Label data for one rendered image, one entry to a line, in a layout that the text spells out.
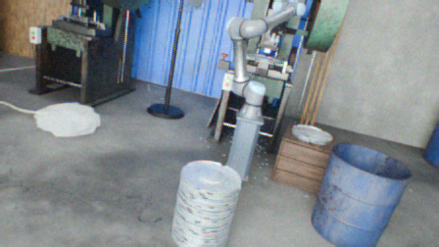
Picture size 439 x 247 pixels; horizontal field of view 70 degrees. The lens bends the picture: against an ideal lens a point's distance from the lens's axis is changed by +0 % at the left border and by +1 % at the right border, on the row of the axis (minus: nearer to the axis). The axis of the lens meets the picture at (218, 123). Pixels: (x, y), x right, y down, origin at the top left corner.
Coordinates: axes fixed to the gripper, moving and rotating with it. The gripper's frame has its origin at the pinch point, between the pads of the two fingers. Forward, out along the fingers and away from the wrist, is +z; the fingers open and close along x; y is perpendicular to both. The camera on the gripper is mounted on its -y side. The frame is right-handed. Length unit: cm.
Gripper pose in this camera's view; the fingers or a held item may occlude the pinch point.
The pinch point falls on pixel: (271, 41)
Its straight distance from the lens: 252.3
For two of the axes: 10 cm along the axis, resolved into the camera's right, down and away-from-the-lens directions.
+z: -2.9, 7.1, 6.4
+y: 2.2, 7.0, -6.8
